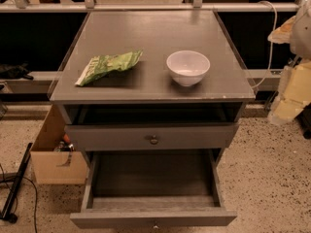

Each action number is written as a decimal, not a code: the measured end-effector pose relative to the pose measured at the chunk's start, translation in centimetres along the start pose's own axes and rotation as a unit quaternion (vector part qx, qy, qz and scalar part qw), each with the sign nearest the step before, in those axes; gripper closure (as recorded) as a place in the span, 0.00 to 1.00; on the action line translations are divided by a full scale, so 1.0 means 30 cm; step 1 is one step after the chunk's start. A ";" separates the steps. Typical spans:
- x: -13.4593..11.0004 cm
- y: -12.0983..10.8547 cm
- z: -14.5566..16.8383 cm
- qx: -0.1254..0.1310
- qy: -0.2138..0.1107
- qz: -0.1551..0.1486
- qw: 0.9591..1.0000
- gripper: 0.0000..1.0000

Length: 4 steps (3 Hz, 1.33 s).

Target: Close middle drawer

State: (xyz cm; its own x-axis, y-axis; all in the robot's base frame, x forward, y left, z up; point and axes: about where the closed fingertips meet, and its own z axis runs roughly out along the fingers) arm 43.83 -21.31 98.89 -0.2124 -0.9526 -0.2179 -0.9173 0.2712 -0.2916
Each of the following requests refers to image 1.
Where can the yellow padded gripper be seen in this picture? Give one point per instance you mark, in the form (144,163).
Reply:
(301,36)

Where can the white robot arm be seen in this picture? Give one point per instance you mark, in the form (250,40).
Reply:
(294,90)

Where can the grey upper drawer with knob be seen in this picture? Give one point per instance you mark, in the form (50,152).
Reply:
(99,137)

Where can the grey wooden drawer cabinet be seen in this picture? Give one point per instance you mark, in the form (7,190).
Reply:
(146,94)

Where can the white bowl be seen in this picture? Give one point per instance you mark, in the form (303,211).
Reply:
(187,67)

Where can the green chip bag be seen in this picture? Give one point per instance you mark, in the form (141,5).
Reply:
(101,65)

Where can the cardboard box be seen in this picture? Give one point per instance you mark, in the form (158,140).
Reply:
(52,166)

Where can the black cloth item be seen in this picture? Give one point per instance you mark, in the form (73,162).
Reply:
(11,72)

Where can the black bar on floor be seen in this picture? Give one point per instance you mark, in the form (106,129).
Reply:
(13,181)

